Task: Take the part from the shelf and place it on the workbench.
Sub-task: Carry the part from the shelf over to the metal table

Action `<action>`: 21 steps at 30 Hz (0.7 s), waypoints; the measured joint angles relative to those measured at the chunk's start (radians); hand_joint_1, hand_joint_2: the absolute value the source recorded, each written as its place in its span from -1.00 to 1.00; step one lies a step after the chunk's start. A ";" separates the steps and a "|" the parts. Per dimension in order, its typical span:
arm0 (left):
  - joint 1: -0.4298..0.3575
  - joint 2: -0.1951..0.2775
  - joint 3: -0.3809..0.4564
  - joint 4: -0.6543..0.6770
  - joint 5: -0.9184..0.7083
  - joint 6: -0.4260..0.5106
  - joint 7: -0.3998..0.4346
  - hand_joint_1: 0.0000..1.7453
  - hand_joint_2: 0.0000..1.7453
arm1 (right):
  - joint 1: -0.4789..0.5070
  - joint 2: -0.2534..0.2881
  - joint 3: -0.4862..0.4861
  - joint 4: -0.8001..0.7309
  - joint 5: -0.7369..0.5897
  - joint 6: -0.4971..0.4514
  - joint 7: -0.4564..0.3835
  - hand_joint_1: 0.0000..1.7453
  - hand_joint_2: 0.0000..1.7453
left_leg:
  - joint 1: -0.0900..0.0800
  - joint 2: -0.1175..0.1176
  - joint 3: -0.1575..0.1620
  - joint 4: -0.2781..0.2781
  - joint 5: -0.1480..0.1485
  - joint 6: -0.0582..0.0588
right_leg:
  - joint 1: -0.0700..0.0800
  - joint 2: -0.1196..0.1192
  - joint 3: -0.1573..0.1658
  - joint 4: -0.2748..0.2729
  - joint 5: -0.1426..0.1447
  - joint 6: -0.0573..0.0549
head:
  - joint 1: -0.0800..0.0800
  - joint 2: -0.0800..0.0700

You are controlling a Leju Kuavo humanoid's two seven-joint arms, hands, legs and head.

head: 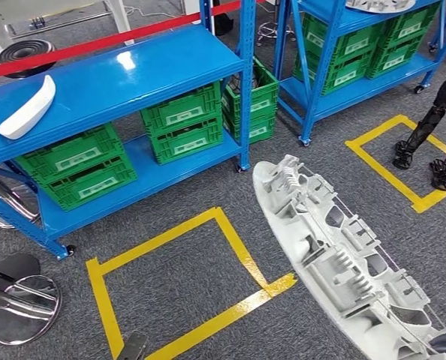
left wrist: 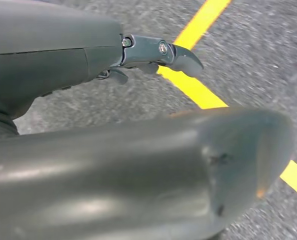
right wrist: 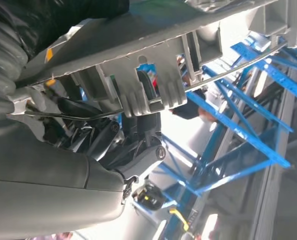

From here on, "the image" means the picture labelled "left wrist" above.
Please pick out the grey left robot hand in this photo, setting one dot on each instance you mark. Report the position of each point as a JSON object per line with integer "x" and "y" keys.
{"x": 51, "y": 49}

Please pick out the grey left robot leg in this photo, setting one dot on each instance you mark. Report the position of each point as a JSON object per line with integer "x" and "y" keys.
{"x": 138, "y": 182}

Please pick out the yellow floor tape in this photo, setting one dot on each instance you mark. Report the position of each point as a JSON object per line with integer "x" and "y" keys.
{"x": 195, "y": 89}

